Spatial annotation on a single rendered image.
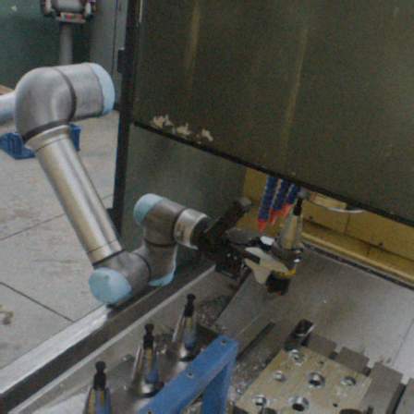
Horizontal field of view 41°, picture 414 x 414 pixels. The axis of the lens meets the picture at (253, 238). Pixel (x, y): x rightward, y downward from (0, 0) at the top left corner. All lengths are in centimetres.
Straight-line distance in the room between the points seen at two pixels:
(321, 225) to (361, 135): 157
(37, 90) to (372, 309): 138
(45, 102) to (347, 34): 70
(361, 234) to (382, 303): 27
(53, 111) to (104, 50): 526
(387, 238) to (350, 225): 15
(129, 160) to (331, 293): 93
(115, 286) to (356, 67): 68
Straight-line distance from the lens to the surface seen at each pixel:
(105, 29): 638
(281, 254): 105
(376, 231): 211
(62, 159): 114
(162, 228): 117
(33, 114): 115
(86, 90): 123
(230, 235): 111
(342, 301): 208
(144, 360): 89
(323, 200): 92
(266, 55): 65
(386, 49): 60
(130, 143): 155
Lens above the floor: 186
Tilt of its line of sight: 27 degrees down
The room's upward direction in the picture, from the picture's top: 12 degrees clockwise
